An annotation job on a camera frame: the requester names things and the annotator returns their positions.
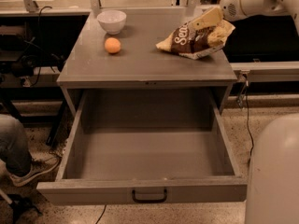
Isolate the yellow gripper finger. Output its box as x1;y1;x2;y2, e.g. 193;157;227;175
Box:
188;7;223;31

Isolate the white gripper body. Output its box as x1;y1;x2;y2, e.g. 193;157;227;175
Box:
220;0;246;21

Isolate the brown sea salt chip bag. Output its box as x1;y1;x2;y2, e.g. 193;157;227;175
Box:
156;20;235;60

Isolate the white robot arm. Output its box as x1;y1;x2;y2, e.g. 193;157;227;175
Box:
221;0;299;224

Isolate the grey cabinet counter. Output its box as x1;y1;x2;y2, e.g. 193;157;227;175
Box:
57;7;236;111

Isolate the open grey top drawer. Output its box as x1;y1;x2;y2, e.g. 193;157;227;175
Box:
37;88;247;205

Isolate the white ceramic bowl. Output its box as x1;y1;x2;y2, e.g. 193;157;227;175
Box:
97;10;127;35

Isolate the orange fruit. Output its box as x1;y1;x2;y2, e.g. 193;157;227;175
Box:
105;37;121;54

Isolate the dark machinery at left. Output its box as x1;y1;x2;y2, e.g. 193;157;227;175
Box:
0;23;66;79

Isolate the grey sneaker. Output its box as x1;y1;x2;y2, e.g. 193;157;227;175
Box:
9;157;60;187

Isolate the person's jeans leg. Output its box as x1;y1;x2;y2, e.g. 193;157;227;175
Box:
0;115;32;177

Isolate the black floor cable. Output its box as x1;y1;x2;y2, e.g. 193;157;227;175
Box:
242;75;255;161

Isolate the black cable at left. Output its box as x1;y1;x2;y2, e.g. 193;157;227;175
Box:
29;6;54;87

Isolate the black drawer handle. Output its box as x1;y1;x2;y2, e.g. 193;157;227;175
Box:
131;189;168;203

